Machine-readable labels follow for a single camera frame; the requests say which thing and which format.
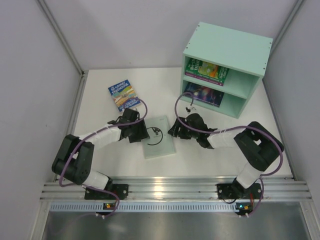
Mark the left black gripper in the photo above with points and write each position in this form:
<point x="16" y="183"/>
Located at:
<point x="139" y="130"/>

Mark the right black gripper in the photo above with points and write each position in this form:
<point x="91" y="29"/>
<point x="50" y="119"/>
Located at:
<point x="181" y="129"/>

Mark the pale green booklet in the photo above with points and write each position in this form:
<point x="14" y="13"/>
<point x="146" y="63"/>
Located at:
<point x="159" y="143"/>

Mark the dark galaxy cover book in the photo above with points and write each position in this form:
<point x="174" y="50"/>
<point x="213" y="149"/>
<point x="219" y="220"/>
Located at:
<point x="205" y="94"/>

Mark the blue treehouse book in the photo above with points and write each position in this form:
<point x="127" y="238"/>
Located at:
<point x="124" y="95"/>

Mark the purple 117-storey treehouse book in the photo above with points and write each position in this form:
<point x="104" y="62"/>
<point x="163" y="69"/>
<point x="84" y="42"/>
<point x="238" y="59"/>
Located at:
<point x="213" y="81"/>

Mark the green 104-storey treehouse book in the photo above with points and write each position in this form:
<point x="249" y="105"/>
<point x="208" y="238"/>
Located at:
<point x="206" y="70"/>

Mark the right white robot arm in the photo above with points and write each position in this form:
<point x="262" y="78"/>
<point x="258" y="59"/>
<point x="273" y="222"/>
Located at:
<point x="256" y="143"/>

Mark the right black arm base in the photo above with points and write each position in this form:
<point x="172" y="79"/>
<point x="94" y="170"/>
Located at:
<point x="236" y="191"/>

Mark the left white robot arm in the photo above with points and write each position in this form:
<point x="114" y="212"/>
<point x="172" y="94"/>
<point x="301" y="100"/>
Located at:
<point x="74" y="158"/>

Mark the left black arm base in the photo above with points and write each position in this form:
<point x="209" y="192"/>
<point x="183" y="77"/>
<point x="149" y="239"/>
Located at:
<point x="121" y="190"/>

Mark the mint green wooden shelf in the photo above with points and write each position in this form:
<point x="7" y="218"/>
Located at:
<point x="245" y="54"/>

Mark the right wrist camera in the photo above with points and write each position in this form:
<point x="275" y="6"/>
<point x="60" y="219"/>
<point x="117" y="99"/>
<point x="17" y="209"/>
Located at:
<point x="190" y="109"/>

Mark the perforated cable duct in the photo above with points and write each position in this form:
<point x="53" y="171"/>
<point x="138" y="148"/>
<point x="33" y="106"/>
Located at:
<point x="148" y="207"/>

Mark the aluminium mounting rail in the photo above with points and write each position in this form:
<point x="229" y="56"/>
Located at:
<point x="171" y="179"/>

